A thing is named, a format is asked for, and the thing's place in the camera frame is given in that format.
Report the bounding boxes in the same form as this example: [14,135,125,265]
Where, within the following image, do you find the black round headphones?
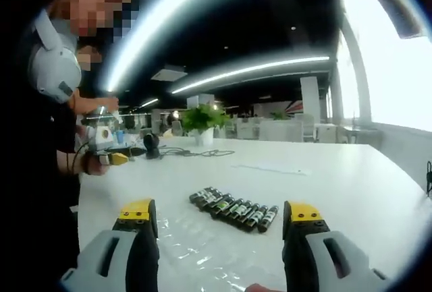
[142,132,161,160]

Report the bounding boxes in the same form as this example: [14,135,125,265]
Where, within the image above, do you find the white office desk partition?
[257,119,305,143]

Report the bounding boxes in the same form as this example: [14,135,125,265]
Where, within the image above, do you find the person's right hand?
[245,283,283,292]

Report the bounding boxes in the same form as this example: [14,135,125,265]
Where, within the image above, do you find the black object at table edge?
[425,160,432,199]

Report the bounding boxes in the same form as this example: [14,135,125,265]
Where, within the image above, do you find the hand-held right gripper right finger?
[282,200,389,292]

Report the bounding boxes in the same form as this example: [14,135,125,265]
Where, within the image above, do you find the row of dark medicine bottles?
[188,185,280,234]

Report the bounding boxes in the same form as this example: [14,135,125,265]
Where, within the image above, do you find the ceiling air vent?
[151,67,189,82]

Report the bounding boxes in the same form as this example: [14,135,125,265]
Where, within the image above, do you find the green plant in white pot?
[181,103,234,147]

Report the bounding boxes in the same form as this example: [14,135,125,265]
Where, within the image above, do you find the white grey worn device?
[28,10,83,105]

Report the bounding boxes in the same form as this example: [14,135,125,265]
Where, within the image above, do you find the long curved ceiling light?
[107,0,269,93]

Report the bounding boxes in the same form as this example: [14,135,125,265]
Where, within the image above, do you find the person's dark clothed torso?
[0,0,84,292]

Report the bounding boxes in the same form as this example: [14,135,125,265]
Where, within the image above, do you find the straight ceiling light strip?
[171,56,331,95]

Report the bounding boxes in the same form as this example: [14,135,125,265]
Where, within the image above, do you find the white pillar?
[300,76,331,117]

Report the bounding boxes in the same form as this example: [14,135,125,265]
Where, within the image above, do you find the clear plastic sheet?
[148,216,244,288]

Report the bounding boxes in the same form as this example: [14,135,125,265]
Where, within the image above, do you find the black cable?
[157,148,236,158]

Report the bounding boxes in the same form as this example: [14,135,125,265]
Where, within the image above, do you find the person's left hand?
[82,152,111,176]

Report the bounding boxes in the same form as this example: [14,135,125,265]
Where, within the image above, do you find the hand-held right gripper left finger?
[60,198,161,292]

